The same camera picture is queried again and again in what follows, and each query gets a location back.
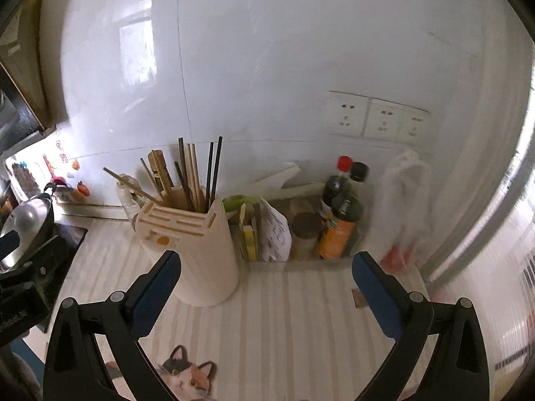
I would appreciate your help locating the orange fruit wall decoration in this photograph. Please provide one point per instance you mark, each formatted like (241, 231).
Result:
(74, 165)
(82, 188)

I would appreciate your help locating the clear plastic bag with food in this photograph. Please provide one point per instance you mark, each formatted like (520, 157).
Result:
(403, 204)

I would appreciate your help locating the wok with steel lid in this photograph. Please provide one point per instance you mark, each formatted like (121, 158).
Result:
(27, 221)

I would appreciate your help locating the group of mixed chopsticks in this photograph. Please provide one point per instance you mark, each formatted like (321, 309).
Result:
(193, 175)

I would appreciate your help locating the striped cat print tablecloth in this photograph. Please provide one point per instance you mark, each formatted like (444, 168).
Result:
(292, 321)

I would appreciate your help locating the clear plastic organizer tray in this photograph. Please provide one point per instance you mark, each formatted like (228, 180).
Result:
(301, 259)

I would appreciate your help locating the frosted glass sliding door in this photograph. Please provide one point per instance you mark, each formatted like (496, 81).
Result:
(493, 175)

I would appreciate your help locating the red and white wall sticker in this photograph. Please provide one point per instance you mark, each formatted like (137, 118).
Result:
(62, 152)

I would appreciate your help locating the black gas stove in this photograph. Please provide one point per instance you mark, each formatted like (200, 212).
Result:
(71, 238)

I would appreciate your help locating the dark long chopstick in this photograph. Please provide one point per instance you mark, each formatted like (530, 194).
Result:
(217, 171)
(208, 175)

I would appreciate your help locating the yellow small box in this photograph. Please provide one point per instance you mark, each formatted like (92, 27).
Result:
(248, 234)

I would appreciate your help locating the white printed paper packet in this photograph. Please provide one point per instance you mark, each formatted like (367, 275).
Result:
(273, 234)

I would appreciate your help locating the dark sauce bottle red cap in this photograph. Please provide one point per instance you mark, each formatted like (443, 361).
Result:
(334, 188)

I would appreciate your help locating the green packet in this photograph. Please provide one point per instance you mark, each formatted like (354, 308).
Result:
(234, 202)

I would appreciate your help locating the black range hood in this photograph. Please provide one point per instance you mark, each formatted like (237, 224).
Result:
(12, 121)

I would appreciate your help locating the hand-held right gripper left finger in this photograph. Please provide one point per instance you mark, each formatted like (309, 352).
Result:
(154, 296)

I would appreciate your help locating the glass oil dispenser bottle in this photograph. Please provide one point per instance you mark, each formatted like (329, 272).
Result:
(127, 198)

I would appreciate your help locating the dark sauce bottle black cap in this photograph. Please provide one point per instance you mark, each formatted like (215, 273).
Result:
(342, 227)

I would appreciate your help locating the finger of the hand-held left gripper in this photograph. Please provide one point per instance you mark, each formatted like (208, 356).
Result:
(46, 257)
(8, 245)

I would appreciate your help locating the jar with brown lid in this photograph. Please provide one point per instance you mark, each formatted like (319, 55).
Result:
(305, 234)

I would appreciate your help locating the wooden wall cabinet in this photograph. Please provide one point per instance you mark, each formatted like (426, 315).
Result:
(25, 50)

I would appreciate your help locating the brown bottle with golden cap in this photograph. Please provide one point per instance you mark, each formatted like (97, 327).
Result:
(162, 167)

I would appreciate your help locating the white wall socket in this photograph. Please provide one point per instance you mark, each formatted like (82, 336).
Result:
(347, 112)
(413, 125)
(382, 119)

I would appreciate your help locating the beige cylindrical utensil holder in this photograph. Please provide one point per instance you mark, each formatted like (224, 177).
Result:
(209, 259)

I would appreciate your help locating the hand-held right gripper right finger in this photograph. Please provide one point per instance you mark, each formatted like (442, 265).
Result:
(376, 296)

